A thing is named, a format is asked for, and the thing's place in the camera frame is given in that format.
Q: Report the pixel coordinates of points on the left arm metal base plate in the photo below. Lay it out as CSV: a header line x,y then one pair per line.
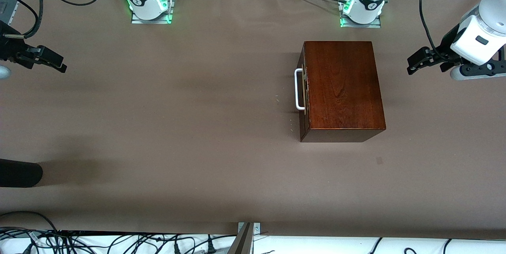
x,y
359,25

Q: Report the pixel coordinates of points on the dark metal beam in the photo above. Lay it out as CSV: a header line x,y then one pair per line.
x,y
243,242

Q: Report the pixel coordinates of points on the dark brown wooden cabinet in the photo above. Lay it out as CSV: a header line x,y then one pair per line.
x,y
344,88

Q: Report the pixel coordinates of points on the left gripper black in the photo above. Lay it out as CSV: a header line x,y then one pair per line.
x,y
448,43

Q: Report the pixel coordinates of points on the light wood drawer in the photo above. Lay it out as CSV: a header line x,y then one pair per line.
x,y
302,121

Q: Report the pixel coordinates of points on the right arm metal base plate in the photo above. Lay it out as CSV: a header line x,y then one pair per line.
x,y
152,21

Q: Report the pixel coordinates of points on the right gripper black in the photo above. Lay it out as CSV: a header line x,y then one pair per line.
x,y
8,45

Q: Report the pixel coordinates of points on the silver metal bracket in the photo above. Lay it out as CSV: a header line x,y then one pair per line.
x,y
257,228

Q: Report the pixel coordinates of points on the black ribbed cylinder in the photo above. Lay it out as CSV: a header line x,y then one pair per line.
x,y
19,173

